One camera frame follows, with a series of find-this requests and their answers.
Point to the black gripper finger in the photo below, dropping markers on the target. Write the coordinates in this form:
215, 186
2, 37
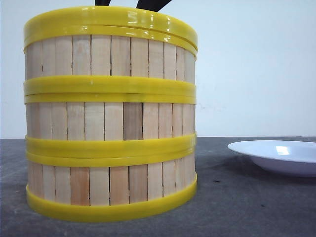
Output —
152, 5
106, 2

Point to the woven bamboo steamer lid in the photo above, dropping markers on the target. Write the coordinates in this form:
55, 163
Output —
110, 20

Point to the bamboo steamer basket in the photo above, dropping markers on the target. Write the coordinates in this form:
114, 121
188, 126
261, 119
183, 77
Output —
115, 205
92, 133
81, 61

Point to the white plate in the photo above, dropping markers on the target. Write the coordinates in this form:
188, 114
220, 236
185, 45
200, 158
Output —
295, 158

